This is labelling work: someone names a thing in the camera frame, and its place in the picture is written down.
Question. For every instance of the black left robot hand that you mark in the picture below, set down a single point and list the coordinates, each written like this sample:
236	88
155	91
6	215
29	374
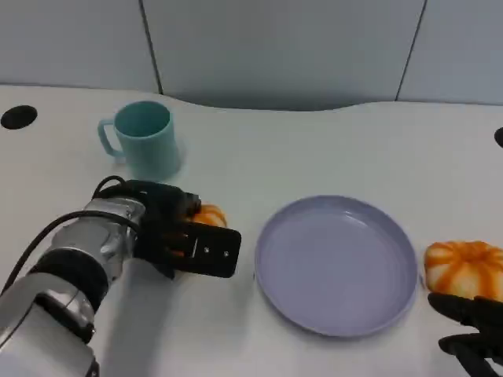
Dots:
208	251

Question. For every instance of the lilac plate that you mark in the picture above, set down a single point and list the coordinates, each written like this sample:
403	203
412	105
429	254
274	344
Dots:
334	267

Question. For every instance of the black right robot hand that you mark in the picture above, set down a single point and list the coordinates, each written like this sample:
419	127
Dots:
483	318

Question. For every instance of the pale green mug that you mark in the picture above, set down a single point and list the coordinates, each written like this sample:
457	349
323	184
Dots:
151	155

